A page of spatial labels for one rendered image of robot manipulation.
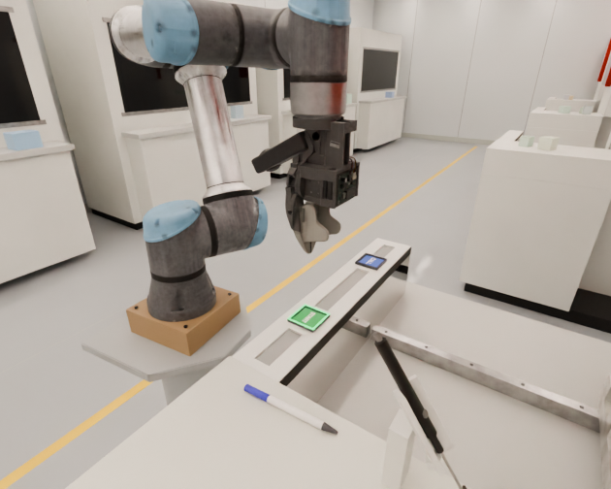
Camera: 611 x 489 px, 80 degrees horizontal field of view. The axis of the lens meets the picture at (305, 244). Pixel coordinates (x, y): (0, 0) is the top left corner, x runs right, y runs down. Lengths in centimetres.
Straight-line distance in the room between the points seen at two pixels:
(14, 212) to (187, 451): 271
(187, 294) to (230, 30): 51
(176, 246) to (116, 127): 284
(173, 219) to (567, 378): 83
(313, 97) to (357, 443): 42
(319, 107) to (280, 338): 37
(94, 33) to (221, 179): 279
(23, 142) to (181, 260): 237
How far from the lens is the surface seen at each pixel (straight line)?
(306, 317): 67
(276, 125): 504
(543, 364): 93
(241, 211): 82
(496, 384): 81
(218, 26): 53
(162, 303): 83
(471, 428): 74
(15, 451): 203
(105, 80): 353
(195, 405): 55
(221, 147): 85
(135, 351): 89
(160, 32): 52
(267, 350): 62
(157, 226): 77
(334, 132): 50
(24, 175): 307
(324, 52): 49
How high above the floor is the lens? 136
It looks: 25 degrees down
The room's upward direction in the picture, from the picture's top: straight up
